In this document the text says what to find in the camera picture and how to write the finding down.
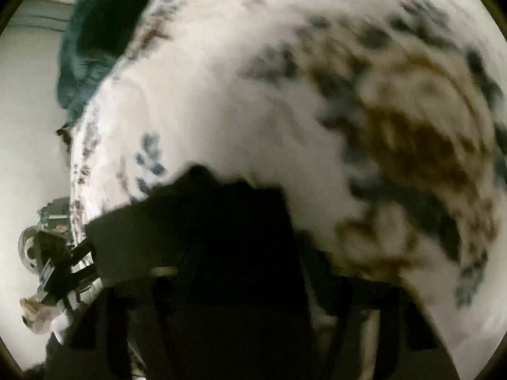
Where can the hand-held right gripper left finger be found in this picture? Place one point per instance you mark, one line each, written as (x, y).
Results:
(115, 324)

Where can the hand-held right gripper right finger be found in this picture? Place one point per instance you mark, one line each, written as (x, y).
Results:
(396, 324)

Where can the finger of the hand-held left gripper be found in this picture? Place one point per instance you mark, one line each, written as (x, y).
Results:
(83, 251)
(85, 277)

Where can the dark striped sweater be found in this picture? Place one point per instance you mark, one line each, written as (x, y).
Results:
(237, 225)

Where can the heap of black clothes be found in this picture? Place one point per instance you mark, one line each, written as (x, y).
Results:
(64, 134)

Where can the person's left hand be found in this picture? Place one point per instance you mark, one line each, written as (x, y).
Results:
(37, 314)

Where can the white floor fan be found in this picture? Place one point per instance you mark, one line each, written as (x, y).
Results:
(28, 247)

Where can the green shelf rack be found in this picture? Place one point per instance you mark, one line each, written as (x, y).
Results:
(53, 213)

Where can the dark green quilt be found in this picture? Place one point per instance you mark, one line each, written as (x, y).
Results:
(91, 39)

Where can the floral bed sheet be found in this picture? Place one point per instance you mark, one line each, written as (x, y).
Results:
(277, 67)

